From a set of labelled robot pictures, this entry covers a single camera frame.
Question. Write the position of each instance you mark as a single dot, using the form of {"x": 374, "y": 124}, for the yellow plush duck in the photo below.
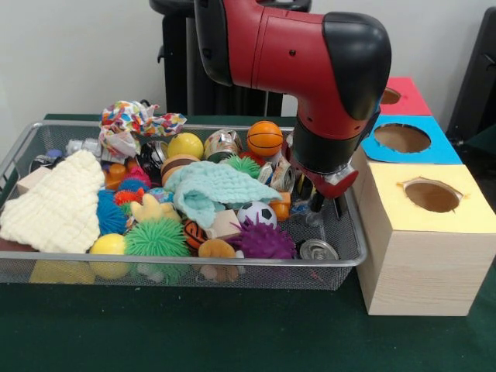
{"x": 153, "y": 211}

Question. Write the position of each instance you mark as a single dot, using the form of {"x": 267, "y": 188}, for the brown teddy bear plush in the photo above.
{"x": 216, "y": 248}

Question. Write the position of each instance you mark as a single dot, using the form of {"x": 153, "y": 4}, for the silver mesh bin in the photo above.
{"x": 290, "y": 277}

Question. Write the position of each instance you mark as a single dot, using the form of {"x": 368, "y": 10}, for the cream knitted cloth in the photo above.
{"x": 58, "y": 209}

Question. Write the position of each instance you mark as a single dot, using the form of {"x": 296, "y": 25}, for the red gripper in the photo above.
{"x": 337, "y": 186}

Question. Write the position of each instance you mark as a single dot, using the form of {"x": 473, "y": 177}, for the orange toy basketball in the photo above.
{"x": 265, "y": 138}

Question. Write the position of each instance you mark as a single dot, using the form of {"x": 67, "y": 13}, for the dark green table cloth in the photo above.
{"x": 232, "y": 333}

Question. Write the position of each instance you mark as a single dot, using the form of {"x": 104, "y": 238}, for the silver drink can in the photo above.
{"x": 318, "y": 251}

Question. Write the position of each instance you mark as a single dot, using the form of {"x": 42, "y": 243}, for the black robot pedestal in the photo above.
{"x": 174, "y": 77}

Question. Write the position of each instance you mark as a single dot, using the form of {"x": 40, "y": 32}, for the small clear plastic bottle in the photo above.
{"x": 306, "y": 211}

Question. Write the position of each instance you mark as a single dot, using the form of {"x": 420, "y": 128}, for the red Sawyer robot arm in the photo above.
{"x": 310, "y": 69}

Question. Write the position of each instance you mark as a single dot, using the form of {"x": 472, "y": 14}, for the purple spiky ball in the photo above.
{"x": 263, "y": 240}

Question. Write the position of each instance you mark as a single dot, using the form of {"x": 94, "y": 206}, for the black stand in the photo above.
{"x": 476, "y": 77}

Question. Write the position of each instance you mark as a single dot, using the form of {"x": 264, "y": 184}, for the wooden three-hole box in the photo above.
{"x": 418, "y": 271}

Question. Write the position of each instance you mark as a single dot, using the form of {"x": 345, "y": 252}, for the dark green side-table cloth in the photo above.
{"x": 484, "y": 141}

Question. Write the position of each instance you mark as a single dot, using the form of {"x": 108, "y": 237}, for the mint green knitted cloth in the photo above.
{"x": 221, "y": 182}

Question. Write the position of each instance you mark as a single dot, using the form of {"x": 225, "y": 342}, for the toy soccer ball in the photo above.
{"x": 257, "y": 213}

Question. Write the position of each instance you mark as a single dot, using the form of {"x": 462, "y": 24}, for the green koosh ball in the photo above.
{"x": 157, "y": 238}

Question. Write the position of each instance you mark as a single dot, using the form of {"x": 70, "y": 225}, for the brown striped toy burger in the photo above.
{"x": 178, "y": 166}

